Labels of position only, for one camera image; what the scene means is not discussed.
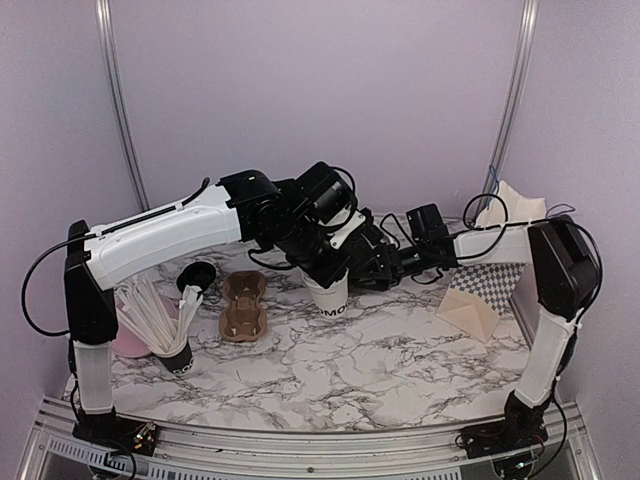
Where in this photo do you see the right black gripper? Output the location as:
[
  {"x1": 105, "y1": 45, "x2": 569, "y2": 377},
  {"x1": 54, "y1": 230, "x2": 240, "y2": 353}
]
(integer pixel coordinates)
[{"x1": 349, "y1": 241, "x2": 431, "y2": 291}]

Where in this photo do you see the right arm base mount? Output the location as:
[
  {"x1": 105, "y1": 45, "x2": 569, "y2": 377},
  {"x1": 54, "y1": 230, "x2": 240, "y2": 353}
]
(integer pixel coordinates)
[{"x1": 455, "y1": 391, "x2": 551, "y2": 459}]

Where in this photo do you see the black plastic cup lid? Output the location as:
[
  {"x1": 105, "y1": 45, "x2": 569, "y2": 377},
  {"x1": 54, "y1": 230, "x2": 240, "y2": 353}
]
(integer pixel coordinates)
[{"x1": 176, "y1": 261, "x2": 217, "y2": 294}]

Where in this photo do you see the white paper cup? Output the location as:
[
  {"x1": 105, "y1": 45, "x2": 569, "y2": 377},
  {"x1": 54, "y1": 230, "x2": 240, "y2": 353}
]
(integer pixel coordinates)
[{"x1": 302, "y1": 272, "x2": 348, "y2": 319}]

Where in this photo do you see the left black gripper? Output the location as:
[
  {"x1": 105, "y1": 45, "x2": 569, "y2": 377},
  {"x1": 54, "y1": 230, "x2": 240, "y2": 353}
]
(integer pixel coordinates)
[{"x1": 279, "y1": 216, "x2": 357, "y2": 289}]

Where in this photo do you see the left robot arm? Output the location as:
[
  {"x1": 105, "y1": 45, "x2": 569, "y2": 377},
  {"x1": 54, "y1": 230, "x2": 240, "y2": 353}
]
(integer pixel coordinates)
[{"x1": 64, "y1": 162, "x2": 364, "y2": 445}]

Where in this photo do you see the aluminium front rail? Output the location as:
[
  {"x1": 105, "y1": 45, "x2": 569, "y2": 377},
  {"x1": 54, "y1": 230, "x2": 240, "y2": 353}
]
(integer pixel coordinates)
[{"x1": 15, "y1": 398, "x2": 603, "y2": 479}]

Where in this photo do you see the black cup holding straws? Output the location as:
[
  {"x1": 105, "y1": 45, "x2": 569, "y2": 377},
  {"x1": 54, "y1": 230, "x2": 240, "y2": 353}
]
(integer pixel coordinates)
[{"x1": 154, "y1": 337, "x2": 194, "y2": 376}]

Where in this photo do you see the blue checkered paper bag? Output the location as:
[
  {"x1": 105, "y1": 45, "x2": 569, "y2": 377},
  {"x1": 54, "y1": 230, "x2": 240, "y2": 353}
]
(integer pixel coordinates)
[{"x1": 436, "y1": 180, "x2": 548, "y2": 342}]

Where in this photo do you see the brown cardboard cup carrier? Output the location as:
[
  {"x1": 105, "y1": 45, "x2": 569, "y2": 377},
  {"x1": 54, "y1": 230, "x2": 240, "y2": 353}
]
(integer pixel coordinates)
[{"x1": 219, "y1": 271, "x2": 267, "y2": 343}]

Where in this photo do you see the left aluminium frame post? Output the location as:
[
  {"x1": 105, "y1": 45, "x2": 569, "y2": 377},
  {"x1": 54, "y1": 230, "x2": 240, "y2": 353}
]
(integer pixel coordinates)
[{"x1": 95, "y1": 0, "x2": 150, "y2": 211}]

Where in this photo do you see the pink round plate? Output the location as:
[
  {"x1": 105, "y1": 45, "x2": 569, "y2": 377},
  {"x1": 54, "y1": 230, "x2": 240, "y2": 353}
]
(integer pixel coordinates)
[{"x1": 112, "y1": 295, "x2": 178, "y2": 359}]

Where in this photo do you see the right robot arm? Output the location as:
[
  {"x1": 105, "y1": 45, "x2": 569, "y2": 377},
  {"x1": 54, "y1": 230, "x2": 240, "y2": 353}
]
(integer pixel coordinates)
[{"x1": 340, "y1": 204, "x2": 602, "y2": 448}]

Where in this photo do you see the aluminium frame post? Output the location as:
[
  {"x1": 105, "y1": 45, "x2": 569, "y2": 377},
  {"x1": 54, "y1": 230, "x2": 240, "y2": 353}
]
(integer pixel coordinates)
[
  {"x1": 95, "y1": 0, "x2": 150, "y2": 211},
  {"x1": 487, "y1": 0, "x2": 540, "y2": 174}
]

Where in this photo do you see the right aluminium frame post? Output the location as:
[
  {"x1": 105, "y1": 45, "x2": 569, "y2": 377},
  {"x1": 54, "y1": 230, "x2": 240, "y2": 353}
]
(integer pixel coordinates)
[{"x1": 487, "y1": 0, "x2": 540, "y2": 174}]

